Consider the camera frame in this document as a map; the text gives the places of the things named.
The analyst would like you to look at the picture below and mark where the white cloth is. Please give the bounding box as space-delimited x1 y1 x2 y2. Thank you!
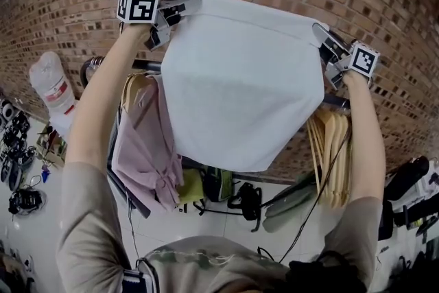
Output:
160 0 326 174

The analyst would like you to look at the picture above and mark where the green black backpack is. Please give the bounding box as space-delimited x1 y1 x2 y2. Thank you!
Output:
201 164 235 204

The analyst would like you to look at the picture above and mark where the row of wooden hangers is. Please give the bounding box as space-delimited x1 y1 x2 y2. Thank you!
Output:
306 108 355 209
117 73 163 115

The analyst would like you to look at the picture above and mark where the small blue object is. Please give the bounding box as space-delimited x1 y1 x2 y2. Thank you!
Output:
40 163 53 185

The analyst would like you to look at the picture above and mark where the cardboard box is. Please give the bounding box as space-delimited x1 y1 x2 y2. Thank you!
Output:
35 126 69 169

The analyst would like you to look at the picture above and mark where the person's beige t-shirt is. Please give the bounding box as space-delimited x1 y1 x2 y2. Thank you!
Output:
56 160 384 293

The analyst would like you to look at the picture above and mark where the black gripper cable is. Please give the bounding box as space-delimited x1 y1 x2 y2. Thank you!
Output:
278 128 351 264
126 194 142 262

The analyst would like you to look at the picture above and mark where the black clothes rack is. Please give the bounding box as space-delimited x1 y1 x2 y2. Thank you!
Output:
80 56 353 221

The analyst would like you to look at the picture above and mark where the black chest harness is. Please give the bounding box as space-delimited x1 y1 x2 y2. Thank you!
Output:
287 249 368 293

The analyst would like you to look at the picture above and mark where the white water dispenser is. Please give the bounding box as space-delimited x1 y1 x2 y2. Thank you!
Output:
47 108 75 139

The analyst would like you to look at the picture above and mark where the navy white chest strap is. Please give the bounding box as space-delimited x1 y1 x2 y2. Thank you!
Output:
121 258 159 293

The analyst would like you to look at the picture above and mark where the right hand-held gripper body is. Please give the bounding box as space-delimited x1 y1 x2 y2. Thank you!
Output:
318 40 382 91

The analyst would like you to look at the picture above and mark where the person's left forearm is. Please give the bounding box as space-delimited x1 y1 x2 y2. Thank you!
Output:
64 23 152 180

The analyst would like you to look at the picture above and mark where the pink robe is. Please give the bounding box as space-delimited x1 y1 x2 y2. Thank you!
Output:
111 73 185 214

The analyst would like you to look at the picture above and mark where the yellow-green cloth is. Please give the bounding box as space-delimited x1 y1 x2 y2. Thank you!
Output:
177 167 207 206

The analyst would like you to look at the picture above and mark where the clear water bottle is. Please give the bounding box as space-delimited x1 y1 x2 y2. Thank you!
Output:
28 51 77 117

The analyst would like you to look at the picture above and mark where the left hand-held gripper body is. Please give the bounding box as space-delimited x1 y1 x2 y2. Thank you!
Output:
116 0 189 53

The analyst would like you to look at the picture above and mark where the pile of black devices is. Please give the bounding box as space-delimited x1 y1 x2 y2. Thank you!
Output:
0 97 48 218

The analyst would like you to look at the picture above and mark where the person's right forearm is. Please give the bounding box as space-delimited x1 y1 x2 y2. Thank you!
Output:
342 73 388 204

